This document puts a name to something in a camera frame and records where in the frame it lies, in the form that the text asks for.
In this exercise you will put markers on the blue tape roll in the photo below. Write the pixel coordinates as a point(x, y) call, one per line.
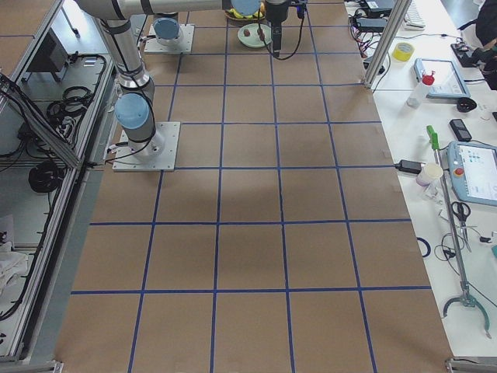
point(427, 247)

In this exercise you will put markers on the black remote control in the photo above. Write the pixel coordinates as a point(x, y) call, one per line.
point(460, 130)

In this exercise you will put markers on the far teach pendant tablet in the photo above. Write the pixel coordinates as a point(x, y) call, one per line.
point(448, 81)

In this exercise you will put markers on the wicker fruit basket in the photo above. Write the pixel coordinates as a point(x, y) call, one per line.
point(233, 15)

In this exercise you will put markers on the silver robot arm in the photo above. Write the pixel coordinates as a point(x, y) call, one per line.
point(253, 11)
point(134, 108)

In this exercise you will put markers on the yellow tape roll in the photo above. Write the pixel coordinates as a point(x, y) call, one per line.
point(403, 51)

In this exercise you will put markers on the white paper cup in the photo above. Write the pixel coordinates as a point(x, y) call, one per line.
point(429, 173)

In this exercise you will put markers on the near teach pendant tablet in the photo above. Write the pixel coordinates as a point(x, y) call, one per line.
point(472, 169)

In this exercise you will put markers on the clear bottle red cap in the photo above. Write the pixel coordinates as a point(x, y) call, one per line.
point(421, 91)

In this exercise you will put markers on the teach pendant tablet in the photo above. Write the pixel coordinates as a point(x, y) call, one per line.
point(448, 81)
point(472, 169)

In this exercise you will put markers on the black power brick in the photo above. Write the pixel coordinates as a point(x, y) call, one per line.
point(367, 25)

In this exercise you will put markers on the aluminium frame post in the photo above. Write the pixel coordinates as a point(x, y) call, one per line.
point(395, 20)

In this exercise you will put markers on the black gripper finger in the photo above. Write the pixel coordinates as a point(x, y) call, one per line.
point(276, 36)

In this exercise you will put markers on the black power adapter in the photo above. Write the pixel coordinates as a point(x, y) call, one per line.
point(408, 166)

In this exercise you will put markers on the black scissors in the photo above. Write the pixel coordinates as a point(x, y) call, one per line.
point(461, 211)

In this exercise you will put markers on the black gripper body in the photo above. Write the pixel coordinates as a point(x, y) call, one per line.
point(276, 12)

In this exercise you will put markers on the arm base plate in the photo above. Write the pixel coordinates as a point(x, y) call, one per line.
point(184, 40)
point(159, 155)

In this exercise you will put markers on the light green plate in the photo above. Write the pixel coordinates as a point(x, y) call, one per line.
point(253, 40)

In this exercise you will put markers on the yellow banana bunch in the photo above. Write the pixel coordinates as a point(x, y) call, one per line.
point(238, 13)

